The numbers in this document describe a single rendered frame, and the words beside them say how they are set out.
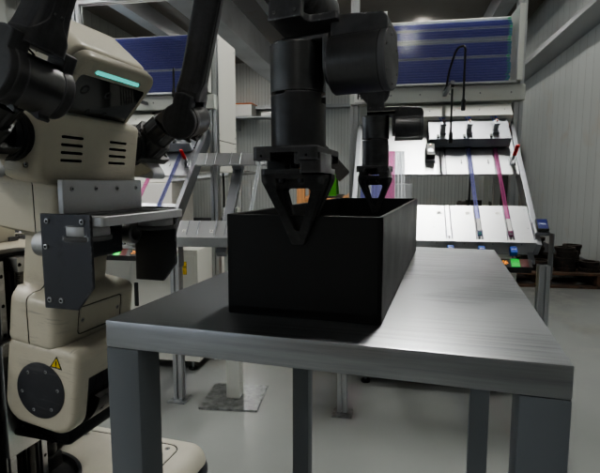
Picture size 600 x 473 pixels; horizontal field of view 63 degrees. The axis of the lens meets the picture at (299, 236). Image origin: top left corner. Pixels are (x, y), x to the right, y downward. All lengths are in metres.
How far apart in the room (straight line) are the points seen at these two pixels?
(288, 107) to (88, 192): 0.54
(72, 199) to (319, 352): 0.58
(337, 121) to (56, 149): 9.90
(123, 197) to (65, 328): 0.27
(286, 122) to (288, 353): 0.22
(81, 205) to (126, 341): 0.43
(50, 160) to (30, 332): 0.31
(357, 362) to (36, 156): 0.64
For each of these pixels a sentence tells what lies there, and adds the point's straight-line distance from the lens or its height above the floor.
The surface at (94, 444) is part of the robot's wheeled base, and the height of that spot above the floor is 0.28.
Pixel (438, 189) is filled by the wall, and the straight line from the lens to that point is 10.58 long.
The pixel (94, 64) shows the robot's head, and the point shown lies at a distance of 0.93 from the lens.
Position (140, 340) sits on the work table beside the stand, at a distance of 0.55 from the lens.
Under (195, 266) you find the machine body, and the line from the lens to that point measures 2.40.
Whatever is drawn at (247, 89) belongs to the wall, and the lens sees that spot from 11.21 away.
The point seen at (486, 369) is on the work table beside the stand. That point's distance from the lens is 0.45.
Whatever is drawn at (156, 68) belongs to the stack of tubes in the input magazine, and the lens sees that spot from 2.65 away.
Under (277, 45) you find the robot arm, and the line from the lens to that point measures 0.51.
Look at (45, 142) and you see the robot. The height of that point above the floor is 1.01.
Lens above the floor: 0.95
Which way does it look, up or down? 6 degrees down
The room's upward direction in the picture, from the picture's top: straight up
